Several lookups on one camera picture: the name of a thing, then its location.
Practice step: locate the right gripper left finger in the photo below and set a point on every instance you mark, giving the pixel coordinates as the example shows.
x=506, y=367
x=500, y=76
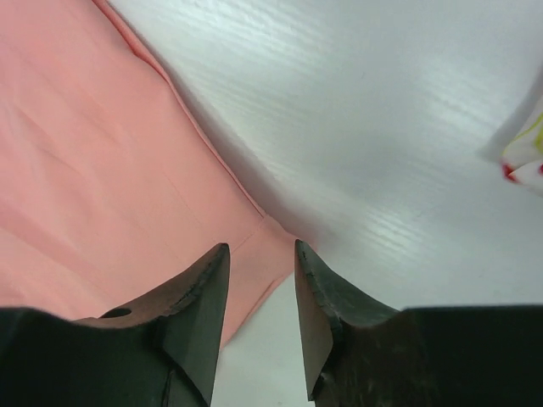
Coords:
x=160, y=349

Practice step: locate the pink skirt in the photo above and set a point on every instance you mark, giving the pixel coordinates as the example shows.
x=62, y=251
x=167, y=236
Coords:
x=108, y=185

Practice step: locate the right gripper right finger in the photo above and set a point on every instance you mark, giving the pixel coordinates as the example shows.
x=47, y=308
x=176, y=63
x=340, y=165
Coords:
x=358, y=351

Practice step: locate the red poppy print skirt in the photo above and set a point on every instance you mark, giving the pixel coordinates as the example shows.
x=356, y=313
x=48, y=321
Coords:
x=521, y=160

